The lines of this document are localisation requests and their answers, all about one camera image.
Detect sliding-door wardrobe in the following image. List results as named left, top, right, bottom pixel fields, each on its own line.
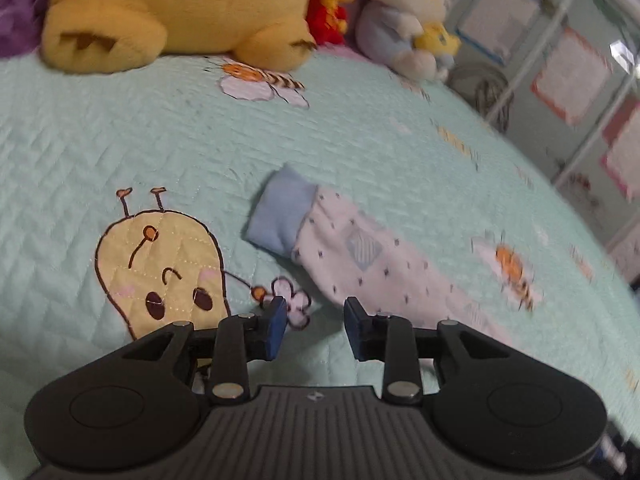
left=445, top=0, right=640, bottom=271

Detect orange-bordered poster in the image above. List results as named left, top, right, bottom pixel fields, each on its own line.
left=531, top=27, right=613, bottom=126

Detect yellow plush toy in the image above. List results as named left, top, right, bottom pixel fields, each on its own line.
left=41, top=0, right=321, bottom=74

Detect mint quilted bee-print bedspread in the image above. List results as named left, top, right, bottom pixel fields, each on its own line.
left=0, top=42, right=640, bottom=480

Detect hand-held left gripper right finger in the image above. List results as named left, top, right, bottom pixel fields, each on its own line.
left=344, top=296, right=516, bottom=405

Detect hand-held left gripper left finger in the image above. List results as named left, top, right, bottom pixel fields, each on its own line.
left=117, top=296, right=288, bottom=406

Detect pink-bordered poster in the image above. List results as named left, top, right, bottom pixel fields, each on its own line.
left=600, top=95, right=640, bottom=201

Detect grey coiled hoops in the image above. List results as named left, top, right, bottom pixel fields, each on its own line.
left=447, top=62, right=516, bottom=133

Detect white blue-patterned long-sleeve shirt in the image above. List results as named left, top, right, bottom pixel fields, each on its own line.
left=244, top=162, right=531, bottom=376

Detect purple fluffy pillow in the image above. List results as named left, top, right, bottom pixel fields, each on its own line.
left=0, top=0, right=61, bottom=59

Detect blue-framed poster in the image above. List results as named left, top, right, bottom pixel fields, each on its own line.
left=457, top=0, right=541, bottom=63

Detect red plush toy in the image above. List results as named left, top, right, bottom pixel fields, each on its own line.
left=306, top=0, right=360, bottom=48

